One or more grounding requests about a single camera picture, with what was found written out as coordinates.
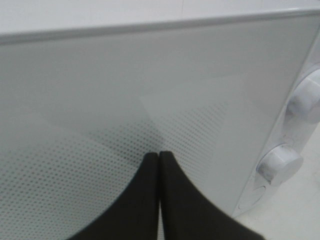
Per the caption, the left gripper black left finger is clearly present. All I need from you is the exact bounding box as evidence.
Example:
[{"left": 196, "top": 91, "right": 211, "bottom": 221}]
[{"left": 70, "top": 152, "right": 160, "bottom": 240}]

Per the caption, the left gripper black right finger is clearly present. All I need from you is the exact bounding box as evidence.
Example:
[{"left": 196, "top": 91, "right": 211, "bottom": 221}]
[{"left": 159, "top": 151, "right": 264, "bottom": 240}]

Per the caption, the round white door button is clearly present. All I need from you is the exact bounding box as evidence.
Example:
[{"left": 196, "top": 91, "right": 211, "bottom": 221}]
[{"left": 238, "top": 185, "right": 266, "bottom": 210}]

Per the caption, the white timer knob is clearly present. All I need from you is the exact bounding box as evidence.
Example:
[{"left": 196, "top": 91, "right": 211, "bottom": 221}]
[{"left": 256, "top": 144, "right": 304, "bottom": 187}]

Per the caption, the white microwave door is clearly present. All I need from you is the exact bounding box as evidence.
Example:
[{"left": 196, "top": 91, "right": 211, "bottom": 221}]
[{"left": 0, "top": 8, "right": 320, "bottom": 240}]

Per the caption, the white microwave oven body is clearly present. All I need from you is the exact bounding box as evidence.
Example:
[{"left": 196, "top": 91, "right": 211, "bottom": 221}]
[{"left": 231, "top": 36, "right": 320, "bottom": 217}]

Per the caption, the upper white power knob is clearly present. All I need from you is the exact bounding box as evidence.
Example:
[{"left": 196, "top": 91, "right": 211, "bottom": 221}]
[{"left": 287, "top": 69, "right": 320, "bottom": 124}]

